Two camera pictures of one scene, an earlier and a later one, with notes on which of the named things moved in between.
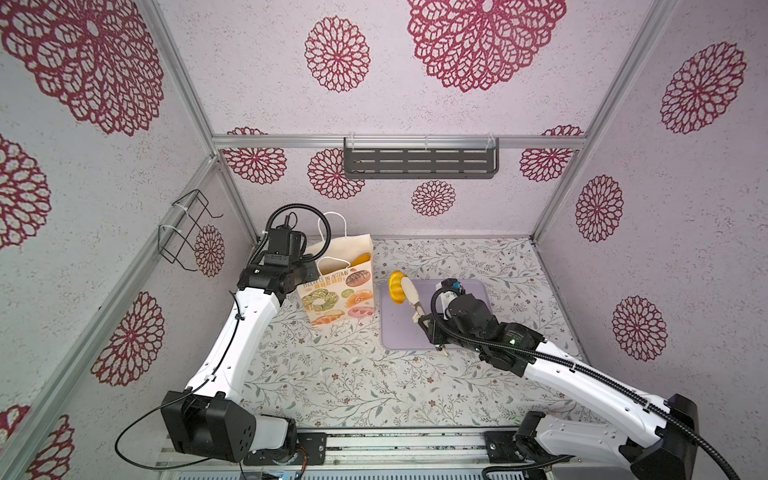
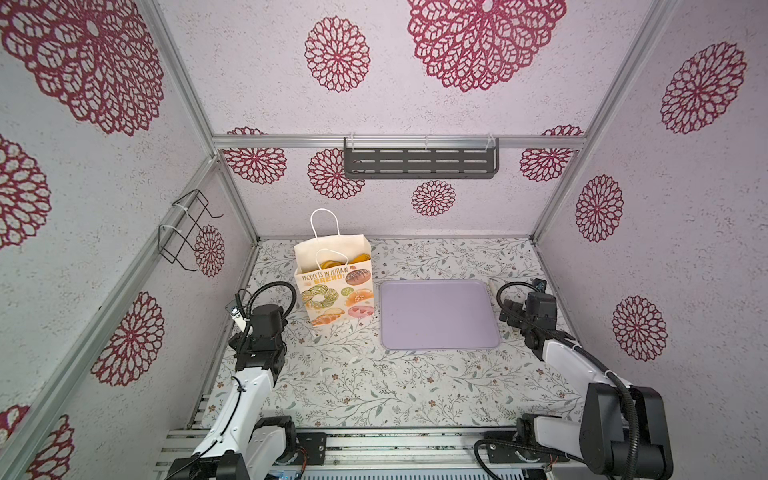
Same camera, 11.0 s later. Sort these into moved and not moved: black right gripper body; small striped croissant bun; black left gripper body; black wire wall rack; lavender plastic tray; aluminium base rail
Moved: small striped croissant bun; black right gripper body; black left gripper body
Not moved: lavender plastic tray; black wire wall rack; aluminium base rail
